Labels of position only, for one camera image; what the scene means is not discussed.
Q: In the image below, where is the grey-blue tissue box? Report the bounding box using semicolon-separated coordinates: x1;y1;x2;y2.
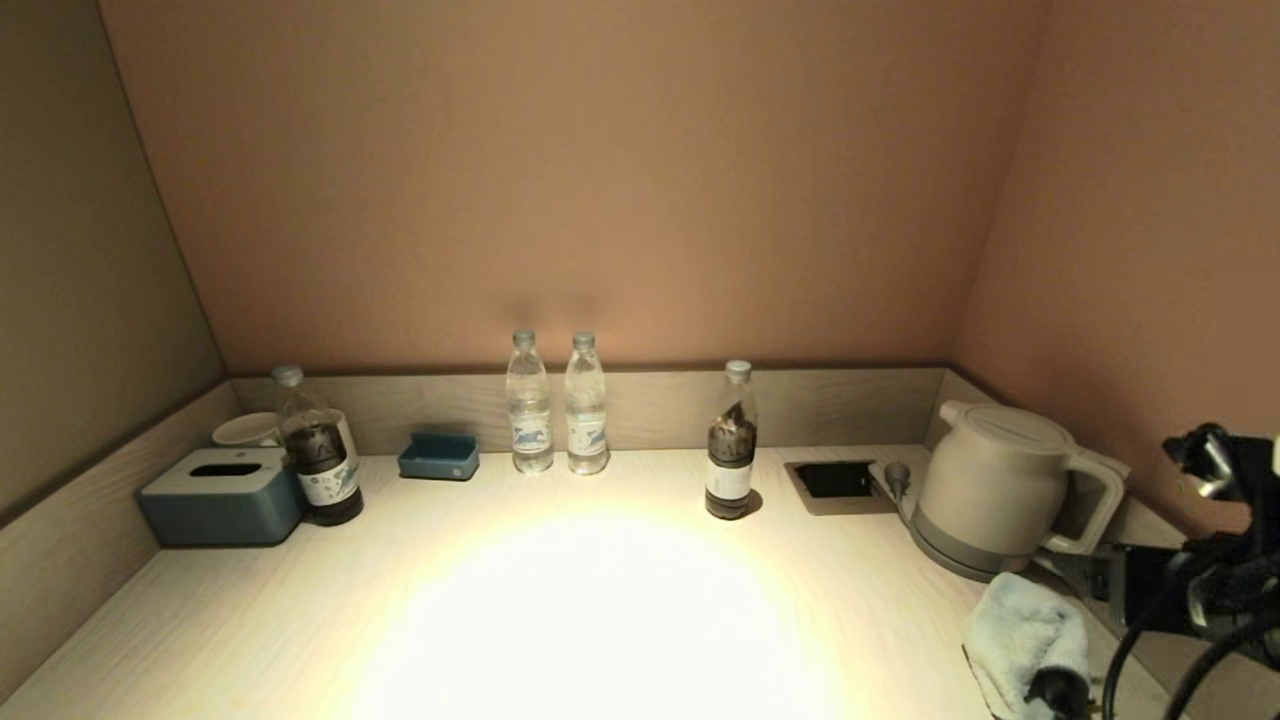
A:
138;447;306;548

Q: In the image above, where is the thick black cable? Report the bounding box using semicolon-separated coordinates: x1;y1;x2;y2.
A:
1160;610;1280;720

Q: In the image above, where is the clear water bottle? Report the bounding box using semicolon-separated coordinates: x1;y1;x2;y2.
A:
505;330;554;475
564;332;610;476

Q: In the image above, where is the white ceramic cup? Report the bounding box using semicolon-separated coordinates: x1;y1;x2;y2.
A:
211;411;283;449

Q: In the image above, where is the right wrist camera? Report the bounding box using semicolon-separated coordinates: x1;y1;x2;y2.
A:
1163;423;1249;503

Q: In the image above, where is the white electric kettle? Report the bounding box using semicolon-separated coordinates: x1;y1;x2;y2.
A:
915;400;1131;561

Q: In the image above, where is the small blue tray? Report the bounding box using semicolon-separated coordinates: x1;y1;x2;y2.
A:
398;431;480;483

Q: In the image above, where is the thin black cable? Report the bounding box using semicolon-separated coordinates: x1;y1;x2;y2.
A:
1100;560;1201;720

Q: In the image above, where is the grey kettle base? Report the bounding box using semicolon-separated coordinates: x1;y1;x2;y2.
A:
908;505;1091;583

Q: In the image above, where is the light blue fluffy cloth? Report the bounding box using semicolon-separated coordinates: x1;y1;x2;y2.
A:
963;572;1093;720

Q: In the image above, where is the recessed desk power socket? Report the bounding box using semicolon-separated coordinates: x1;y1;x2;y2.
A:
785;460;896;517

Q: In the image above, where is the wide dark drink bottle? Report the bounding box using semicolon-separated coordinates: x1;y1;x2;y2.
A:
270;365;364;528

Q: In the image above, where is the slim dark drink bottle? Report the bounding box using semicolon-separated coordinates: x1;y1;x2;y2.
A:
705;360;758;521

